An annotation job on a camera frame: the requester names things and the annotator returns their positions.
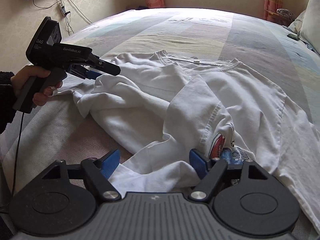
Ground white long-sleeve t-shirt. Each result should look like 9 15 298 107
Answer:
58 50 319 229

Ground black sleeved left forearm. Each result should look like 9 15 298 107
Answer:
0 72 16 133

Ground person's left hand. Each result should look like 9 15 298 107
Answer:
10 65 63 106

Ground pastel patchwork bed sheet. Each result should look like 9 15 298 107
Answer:
0 7 320 240

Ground small dark phone on bed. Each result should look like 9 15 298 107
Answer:
287 34 299 41

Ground wooden nightstand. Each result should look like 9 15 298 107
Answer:
265 10 292 27

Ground small floral pillow behind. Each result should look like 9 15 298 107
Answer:
289 10 306 34

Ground large beige printed pillow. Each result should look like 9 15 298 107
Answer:
300 0 320 53

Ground grey bundle on nightstand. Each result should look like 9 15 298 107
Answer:
277 8 296 20

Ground black wall cables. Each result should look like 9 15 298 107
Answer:
32 0 93 36

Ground white wall power strip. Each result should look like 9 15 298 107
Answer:
59 3 67 17

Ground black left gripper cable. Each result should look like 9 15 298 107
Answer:
8 110 26 201

